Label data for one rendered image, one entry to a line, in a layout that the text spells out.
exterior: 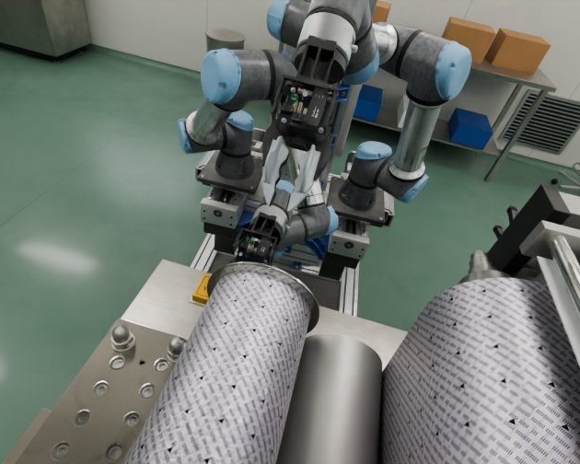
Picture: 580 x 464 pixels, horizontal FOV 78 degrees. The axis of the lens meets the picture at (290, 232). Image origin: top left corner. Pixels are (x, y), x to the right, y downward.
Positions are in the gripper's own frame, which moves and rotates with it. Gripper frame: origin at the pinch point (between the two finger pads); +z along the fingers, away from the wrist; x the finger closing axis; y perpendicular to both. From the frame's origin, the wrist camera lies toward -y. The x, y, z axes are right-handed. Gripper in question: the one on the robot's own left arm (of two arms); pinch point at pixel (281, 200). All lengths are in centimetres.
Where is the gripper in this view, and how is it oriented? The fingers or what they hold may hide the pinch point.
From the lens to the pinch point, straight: 49.2
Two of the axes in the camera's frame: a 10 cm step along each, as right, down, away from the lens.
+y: -0.3, -1.4, -9.9
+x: 9.6, 2.7, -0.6
